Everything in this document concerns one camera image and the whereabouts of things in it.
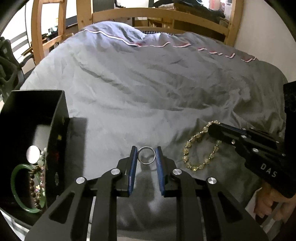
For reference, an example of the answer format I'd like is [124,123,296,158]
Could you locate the white bead bracelet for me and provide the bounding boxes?
[36,146,48,167]

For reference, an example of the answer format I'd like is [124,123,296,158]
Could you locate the pink and brown bead bracelet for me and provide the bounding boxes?
[28,165,47,210]

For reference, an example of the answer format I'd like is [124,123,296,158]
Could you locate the yellow crystal bead bracelet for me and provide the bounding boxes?
[181,119,223,172]

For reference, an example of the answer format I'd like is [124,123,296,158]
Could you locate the wooden bunk bed frame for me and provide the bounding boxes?
[76,1,244,47]

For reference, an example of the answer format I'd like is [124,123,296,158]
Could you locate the round silver box magnet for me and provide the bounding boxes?
[26,145,41,164]

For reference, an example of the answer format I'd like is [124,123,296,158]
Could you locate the grey duvet cover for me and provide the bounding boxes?
[19,21,289,232]

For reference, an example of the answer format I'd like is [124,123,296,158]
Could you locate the black office chair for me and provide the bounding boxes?
[1,37,25,102]

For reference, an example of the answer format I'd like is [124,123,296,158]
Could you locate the white striped bed sheet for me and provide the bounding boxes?
[1,188,283,240]

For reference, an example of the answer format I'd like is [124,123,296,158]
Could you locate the black clothes pile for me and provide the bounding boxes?
[149,1,226,24]

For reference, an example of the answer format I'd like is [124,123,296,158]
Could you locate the wooden ladder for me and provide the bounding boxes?
[31,0,74,65]

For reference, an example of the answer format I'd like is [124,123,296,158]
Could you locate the black jewelry box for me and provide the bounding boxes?
[1,90,69,228]

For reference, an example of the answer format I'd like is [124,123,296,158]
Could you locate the person's right hand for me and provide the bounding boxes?
[254,182,295,222]

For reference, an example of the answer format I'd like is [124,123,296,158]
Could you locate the green jade bangle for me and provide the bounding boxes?
[11,164,47,213]

